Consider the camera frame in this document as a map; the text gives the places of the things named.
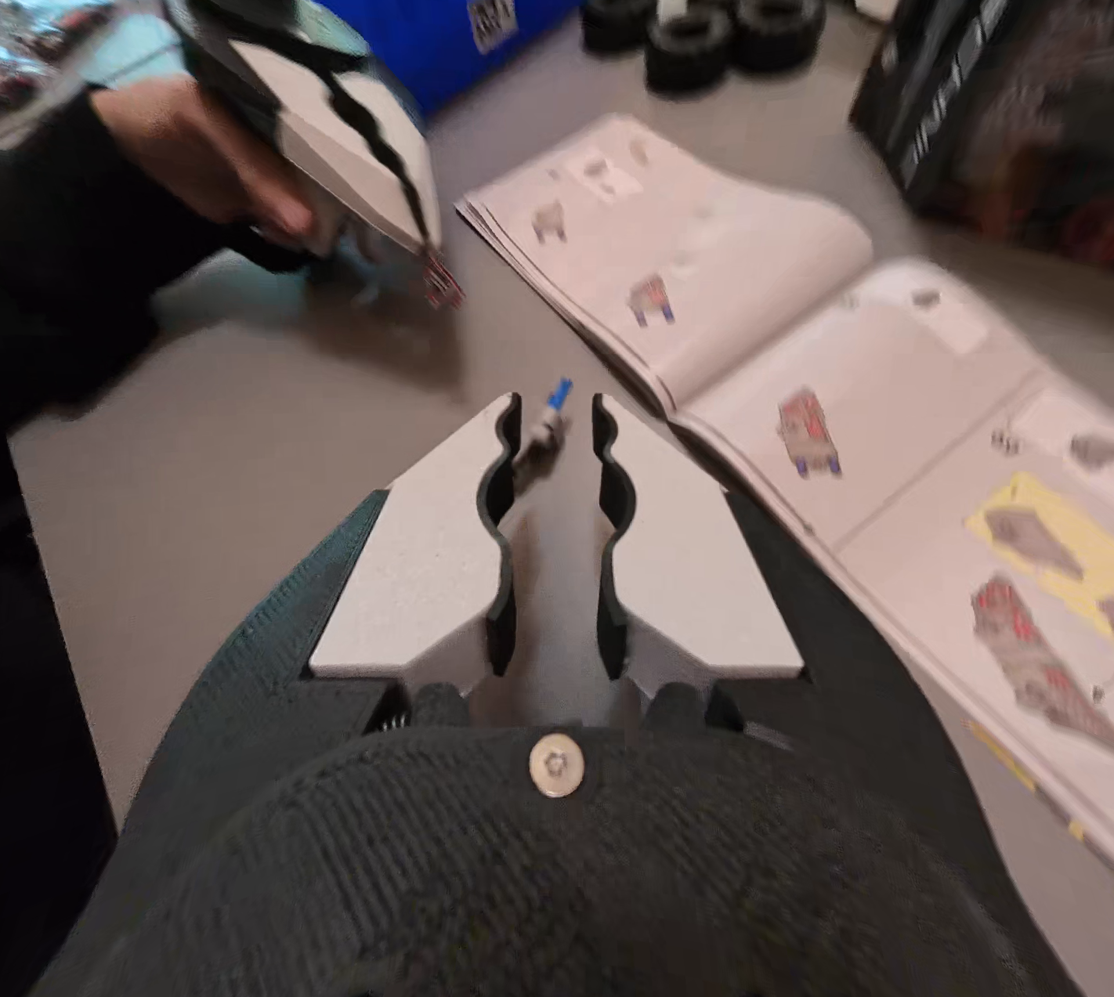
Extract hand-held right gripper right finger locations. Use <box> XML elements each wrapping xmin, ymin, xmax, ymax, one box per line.
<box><xmin>592</xmin><ymin>393</ymin><xmax>805</xmax><ymax>700</ymax></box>

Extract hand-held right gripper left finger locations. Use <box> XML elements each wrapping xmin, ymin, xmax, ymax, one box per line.
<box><xmin>309</xmin><ymin>392</ymin><xmax>523</xmax><ymax>695</ymax></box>

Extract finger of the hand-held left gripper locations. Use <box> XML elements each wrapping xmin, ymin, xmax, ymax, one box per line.
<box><xmin>343</xmin><ymin>64</ymin><xmax>442</xmax><ymax>247</ymax></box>
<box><xmin>235</xmin><ymin>44</ymin><xmax>429</xmax><ymax>251</ymax></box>

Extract grey toy part blue pin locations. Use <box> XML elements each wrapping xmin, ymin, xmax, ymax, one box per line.
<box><xmin>513</xmin><ymin>377</ymin><xmax>576</xmax><ymax>493</ymax></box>

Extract open instruction booklet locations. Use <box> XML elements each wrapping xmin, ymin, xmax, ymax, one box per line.
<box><xmin>454</xmin><ymin>113</ymin><xmax>1114</xmax><ymax>868</ymax></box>

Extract person's left forearm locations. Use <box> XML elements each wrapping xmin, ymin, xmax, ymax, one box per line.
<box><xmin>0</xmin><ymin>87</ymin><xmax>306</xmax><ymax>441</ymax></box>

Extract grey desk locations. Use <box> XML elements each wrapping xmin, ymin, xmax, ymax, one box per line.
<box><xmin>7</xmin><ymin>0</ymin><xmax>1114</xmax><ymax>997</ymax></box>

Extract person's black sweatshirt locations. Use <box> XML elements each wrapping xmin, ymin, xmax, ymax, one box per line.
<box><xmin>0</xmin><ymin>440</ymin><xmax>118</xmax><ymax>997</ymax></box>

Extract black toy set box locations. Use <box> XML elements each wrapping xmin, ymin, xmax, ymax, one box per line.
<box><xmin>848</xmin><ymin>0</ymin><xmax>1114</xmax><ymax>267</ymax></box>

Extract person's left hand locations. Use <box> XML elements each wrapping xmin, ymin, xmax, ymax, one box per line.
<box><xmin>91</xmin><ymin>78</ymin><xmax>320</xmax><ymax>250</ymax></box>

